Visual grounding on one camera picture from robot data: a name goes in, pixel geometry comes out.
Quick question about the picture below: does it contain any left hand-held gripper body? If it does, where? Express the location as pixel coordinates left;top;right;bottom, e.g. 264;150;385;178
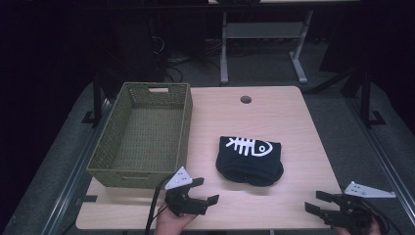
163;165;210;217

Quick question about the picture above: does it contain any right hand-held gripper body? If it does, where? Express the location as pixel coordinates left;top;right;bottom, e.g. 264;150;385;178
325;180;397;229

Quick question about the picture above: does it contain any black cloth with fishbone print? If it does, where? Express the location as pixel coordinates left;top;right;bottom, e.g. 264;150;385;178
214;135;285;187

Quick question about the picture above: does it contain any green woven basket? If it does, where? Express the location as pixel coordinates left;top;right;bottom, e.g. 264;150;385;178
86;81;194;190

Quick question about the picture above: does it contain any person's left hand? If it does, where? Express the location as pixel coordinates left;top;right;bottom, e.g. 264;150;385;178
153;203;198;235

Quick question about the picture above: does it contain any person's right hand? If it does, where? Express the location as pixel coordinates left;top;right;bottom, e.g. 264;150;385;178
333;217;384;235

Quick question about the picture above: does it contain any black metal stand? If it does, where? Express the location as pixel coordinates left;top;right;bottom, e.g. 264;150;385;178
80;70;106;129
357;67;388;129

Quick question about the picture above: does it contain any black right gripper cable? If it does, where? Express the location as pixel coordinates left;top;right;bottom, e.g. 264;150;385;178
358;198;396;235

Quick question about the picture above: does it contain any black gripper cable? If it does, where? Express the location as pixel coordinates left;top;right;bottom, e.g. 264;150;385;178
358;198;396;235
144;175;172;235

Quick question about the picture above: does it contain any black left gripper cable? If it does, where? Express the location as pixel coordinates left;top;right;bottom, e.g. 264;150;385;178
144;175;172;235

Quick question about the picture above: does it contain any aluminium floor rail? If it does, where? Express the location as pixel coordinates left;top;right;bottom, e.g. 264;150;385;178
41;97;115;235
345;97;415;226

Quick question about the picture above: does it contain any black table bracket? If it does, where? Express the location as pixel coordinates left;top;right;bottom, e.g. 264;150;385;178
75;194;99;204

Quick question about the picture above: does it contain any tangle of floor cables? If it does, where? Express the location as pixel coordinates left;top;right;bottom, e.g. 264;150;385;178
149;34;226;84

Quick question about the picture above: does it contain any grey metal desk frame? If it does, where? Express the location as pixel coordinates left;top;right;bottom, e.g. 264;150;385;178
219;9;315;86

